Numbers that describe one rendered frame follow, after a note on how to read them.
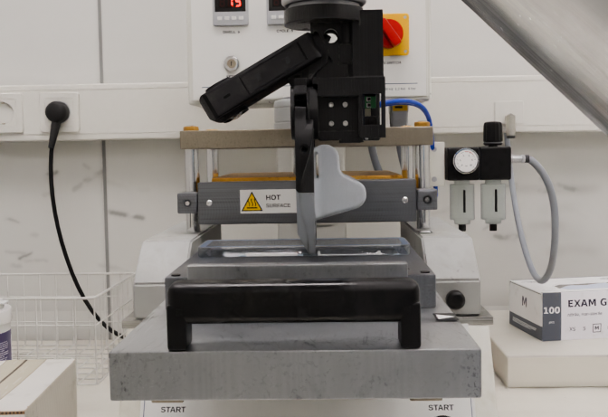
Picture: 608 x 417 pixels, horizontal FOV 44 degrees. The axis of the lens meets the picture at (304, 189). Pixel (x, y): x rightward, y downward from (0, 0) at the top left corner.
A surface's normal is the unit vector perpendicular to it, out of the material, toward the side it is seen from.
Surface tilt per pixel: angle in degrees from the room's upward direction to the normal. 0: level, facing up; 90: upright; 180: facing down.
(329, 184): 79
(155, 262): 40
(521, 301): 90
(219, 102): 89
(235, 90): 89
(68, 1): 90
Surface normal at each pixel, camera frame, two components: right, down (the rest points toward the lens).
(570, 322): 0.13, 0.05
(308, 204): -0.03, 0.21
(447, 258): -0.04, -0.73
